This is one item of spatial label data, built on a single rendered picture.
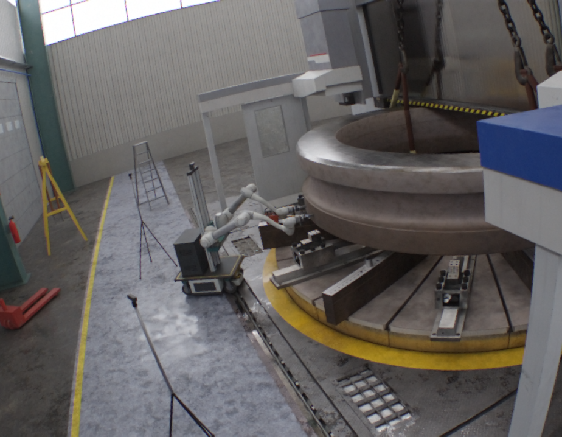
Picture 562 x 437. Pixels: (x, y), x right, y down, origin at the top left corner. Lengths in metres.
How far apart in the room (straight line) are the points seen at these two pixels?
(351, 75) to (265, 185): 2.97
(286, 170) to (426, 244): 5.53
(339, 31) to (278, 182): 3.48
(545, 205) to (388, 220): 3.61
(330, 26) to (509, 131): 7.35
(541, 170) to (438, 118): 7.46
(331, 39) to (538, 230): 7.46
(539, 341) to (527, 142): 0.75
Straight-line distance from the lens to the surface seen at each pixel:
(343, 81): 8.62
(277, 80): 9.41
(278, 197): 9.85
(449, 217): 4.74
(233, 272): 6.48
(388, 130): 8.43
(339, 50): 8.71
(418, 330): 4.63
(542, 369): 1.84
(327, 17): 8.70
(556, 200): 1.46
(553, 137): 1.40
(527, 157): 1.50
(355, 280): 4.88
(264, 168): 9.64
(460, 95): 7.86
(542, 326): 1.74
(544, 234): 1.54
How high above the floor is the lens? 2.98
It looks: 19 degrees down
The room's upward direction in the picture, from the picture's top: 11 degrees counter-clockwise
